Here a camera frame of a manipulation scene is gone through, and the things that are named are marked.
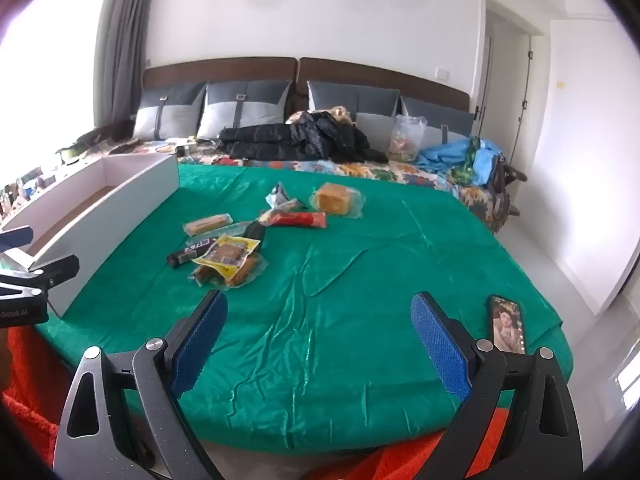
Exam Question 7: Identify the black smartphone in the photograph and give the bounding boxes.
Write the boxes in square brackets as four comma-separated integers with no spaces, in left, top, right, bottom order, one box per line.
[486,295,528,356]

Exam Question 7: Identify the green blanket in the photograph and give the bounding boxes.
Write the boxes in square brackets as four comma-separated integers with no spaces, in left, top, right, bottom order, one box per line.
[34,162,573,453]

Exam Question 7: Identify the brown headboard panel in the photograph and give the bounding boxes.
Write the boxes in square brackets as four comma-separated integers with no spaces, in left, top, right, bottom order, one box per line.
[142,57,299,111]

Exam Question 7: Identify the red snack packet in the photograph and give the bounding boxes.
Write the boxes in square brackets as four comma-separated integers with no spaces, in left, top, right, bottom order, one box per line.
[260,210,327,228]

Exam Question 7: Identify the orange sausage packet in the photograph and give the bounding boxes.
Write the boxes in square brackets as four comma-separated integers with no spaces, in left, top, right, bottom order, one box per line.
[222,252,271,288]

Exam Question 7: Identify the grey white pillow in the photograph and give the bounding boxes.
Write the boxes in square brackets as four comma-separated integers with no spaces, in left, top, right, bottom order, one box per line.
[306,80,401,126]
[132,82,207,142]
[400,96,475,158]
[196,80,293,142]

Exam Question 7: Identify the row of small bottles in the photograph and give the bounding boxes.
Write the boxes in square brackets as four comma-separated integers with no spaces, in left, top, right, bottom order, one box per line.
[0,162,66,216]

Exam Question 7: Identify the tan cake bar packet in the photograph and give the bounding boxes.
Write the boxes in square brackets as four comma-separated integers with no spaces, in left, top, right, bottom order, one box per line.
[184,214,233,236]

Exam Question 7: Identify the triangular white snack packet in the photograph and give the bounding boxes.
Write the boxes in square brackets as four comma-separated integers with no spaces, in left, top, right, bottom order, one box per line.
[265,183,301,209]

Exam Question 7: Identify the black puffer jacket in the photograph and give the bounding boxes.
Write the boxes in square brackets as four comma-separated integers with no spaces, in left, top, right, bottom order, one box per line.
[216,110,388,163]

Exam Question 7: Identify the bread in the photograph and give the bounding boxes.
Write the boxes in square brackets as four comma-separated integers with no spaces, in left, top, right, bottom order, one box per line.
[310,182,365,218]

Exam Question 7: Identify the dark red sausage packet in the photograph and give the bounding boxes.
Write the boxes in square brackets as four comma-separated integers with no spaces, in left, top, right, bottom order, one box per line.
[189,262,226,286]

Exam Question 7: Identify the long clear jelly packet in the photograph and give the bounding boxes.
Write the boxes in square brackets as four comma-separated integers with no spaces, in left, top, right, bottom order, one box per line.
[212,221,253,241]

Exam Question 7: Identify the blue cloth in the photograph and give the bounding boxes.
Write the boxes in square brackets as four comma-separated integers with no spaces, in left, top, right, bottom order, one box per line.
[416,137,503,186]

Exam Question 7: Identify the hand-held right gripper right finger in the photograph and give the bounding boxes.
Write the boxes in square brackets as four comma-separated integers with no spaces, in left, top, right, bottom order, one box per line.
[410,291,586,480]

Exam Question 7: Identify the green patterned cloth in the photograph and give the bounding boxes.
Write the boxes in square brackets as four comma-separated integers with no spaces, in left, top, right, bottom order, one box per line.
[447,140,483,186]

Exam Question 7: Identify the yellow snack packet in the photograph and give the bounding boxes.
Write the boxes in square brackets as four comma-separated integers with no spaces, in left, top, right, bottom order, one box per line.
[192,235,262,281]

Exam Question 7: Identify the grey white pillows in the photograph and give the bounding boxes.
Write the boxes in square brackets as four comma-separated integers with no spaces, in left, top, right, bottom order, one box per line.
[298,57,471,113]

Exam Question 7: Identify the white storage box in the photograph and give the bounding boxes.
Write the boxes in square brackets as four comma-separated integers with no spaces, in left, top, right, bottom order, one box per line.
[0,152,180,318]

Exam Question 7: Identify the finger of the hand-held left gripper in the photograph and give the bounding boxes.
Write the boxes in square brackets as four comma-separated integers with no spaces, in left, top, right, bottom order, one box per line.
[27,254,81,291]
[0,226,34,249]

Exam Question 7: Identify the clear plastic bag of snacks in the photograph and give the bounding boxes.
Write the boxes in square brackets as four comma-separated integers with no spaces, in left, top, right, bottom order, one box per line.
[389,115,427,163]

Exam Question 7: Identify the white door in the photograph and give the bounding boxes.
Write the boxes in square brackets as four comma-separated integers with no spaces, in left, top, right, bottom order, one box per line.
[510,32,538,163]

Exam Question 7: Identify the brown handbag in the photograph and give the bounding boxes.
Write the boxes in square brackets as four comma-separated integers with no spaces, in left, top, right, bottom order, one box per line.
[487,152,528,201]

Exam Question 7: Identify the long black clear snack packet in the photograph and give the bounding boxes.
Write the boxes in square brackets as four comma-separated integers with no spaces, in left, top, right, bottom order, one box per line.
[244,200,307,242]

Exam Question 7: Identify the black purple-print snack bar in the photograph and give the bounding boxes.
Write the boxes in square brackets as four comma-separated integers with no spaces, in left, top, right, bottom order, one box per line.
[167,237,221,268]

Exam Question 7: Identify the grey curtain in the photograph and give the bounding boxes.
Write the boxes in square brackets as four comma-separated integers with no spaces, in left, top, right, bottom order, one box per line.
[95,0,156,128]

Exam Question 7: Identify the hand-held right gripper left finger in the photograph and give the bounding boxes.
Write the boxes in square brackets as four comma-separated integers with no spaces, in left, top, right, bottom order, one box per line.
[52,289,229,480]

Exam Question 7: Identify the orange blanket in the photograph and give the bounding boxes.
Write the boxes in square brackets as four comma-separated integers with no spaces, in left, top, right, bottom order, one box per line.
[0,325,506,480]

